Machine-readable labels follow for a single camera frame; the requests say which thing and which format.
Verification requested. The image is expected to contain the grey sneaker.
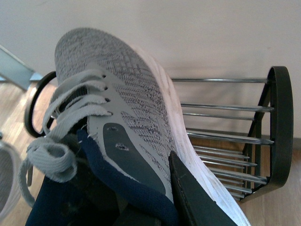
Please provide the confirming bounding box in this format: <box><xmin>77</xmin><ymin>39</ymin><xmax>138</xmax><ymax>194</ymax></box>
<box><xmin>18</xmin><ymin>28</ymin><xmax>249</xmax><ymax>226</ymax></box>
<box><xmin>0</xmin><ymin>141</ymin><xmax>21</xmax><ymax>221</ymax></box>

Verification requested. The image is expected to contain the black metal shoe rack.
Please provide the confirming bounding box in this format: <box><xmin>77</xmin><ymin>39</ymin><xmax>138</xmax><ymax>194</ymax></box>
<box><xmin>24</xmin><ymin>66</ymin><xmax>293</xmax><ymax>203</ymax></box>

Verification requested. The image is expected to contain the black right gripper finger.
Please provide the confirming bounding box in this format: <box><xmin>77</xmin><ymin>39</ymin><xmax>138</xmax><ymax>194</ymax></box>
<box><xmin>168</xmin><ymin>151</ymin><xmax>236</xmax><ymax>226</ymax></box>

